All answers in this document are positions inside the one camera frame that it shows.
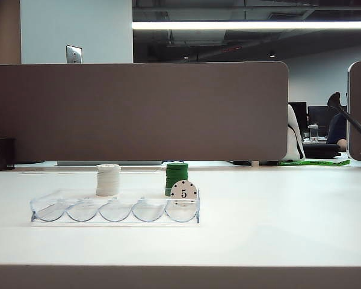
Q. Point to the green poker chip stack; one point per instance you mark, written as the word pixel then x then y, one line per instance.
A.
pixel 176 174

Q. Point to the white poker chip stack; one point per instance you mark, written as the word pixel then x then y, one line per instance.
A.
pixel 108 180

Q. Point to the clear plastic chip tray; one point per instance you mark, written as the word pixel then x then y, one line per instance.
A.
pixel 84 214

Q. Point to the wide brown desk partition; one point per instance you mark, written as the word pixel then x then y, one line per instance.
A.
pixel 138 111

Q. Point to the grey partition base bar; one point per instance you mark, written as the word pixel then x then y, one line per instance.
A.
pixel 108 162

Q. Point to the white partition foot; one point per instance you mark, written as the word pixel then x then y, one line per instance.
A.
pixel 254 163

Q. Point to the white bag with black stripe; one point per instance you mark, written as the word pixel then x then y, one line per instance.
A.
pixel 293 141

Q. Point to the black computer monitor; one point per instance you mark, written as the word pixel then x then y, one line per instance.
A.
pixel 299 113
pixel 319 116

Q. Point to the long ceiling light strip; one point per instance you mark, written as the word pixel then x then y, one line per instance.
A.
pixel 228 25

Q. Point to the clear water bottle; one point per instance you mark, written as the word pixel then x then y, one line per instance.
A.
pixel 313 134

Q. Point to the green tape strip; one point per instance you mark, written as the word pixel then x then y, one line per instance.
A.
pixel 316 162

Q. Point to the black flat bag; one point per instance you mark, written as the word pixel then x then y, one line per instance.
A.
pixel 322 150

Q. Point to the seated person in blue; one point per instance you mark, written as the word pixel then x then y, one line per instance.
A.
pixel 338 132

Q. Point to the black rod with bulbous head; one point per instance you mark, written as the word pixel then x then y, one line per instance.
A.
pixel 355 123

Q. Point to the metal wall switch plate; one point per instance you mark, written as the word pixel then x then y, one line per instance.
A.
pixel 74 54

